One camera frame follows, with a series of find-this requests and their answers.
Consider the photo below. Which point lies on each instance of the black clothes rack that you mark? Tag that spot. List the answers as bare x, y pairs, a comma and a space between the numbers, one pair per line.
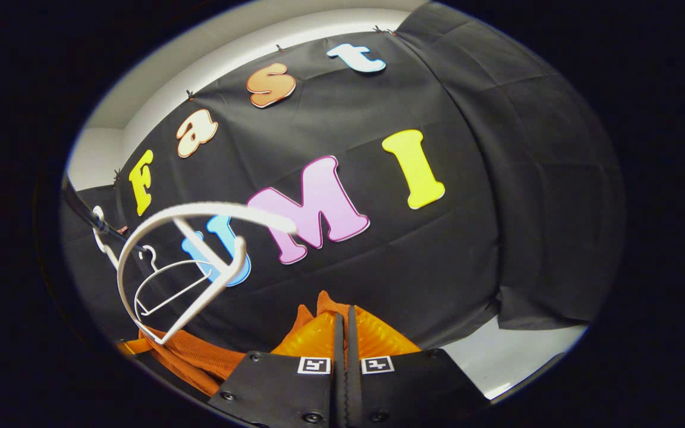
90, 213

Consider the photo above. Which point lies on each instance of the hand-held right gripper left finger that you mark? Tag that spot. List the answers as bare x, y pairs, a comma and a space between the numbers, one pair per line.
283, 386

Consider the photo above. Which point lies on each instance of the row of dark cloth clips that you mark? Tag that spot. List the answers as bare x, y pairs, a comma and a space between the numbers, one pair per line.
189, 94

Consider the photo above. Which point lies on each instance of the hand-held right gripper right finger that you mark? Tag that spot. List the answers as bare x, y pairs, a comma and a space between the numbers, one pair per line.
408, 386

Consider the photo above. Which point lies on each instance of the white plastic clothes hanger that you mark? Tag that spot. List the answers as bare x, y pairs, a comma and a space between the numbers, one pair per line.
211, 208
154, 260

